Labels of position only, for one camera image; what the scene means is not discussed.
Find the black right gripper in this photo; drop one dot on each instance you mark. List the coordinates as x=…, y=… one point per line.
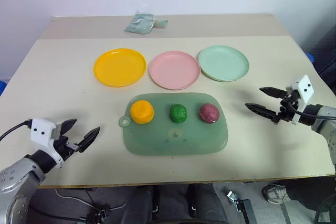
x=286, y=110

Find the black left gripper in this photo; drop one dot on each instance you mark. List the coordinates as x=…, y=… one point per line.
x=65, y=147

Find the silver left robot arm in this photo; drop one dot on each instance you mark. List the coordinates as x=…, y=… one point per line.
x=15, y=179

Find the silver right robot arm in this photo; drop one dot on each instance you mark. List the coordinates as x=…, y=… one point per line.
x=325, y=121

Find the light green plastic plate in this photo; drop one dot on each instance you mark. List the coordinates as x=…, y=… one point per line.
x=223, y=62

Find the dark red ball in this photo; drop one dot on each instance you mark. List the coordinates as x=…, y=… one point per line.
x=209, y=113

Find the orange ball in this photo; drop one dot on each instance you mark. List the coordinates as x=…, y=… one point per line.
x=142, y=111

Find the yellow plastic plate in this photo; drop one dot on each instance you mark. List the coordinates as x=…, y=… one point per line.
x=119, y=67

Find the green ball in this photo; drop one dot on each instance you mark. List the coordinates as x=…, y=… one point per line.
x=178, y=113

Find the pink plastic plate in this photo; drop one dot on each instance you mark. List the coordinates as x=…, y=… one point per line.
x=174, y=69

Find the blue plastic object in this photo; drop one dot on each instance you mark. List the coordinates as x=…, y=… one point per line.
x=2, y=87
x=311, y=57

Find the black chair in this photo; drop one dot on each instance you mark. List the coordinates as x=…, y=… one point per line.
x=324, y=56

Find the black connector box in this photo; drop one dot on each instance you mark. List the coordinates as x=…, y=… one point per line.
x=96, y=216

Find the grey sneaker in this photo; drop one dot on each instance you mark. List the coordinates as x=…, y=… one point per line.
x=275, y=193

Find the translucent green cutting board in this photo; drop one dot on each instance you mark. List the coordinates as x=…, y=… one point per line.
x=178, y=138

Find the dark trouser leg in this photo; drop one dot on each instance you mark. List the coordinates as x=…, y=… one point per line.
x=312, y=190

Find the black metal bar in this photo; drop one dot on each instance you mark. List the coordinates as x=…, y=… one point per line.
x=248, y=212

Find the crumpled green plastic bag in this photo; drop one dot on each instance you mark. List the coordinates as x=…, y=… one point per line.
x=139, y=24

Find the small pale green wrapped item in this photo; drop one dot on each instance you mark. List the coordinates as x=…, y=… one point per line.
x=161, y=23

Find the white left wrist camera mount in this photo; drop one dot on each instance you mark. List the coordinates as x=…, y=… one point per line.
x=42, y=132

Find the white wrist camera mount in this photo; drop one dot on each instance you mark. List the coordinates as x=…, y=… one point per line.
x=304, y=86
x=42, y=132

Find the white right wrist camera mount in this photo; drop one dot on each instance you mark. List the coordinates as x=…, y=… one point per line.
x=304, y=86

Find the silver metal bracket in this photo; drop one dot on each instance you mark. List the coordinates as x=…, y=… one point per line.
x=233, y=200

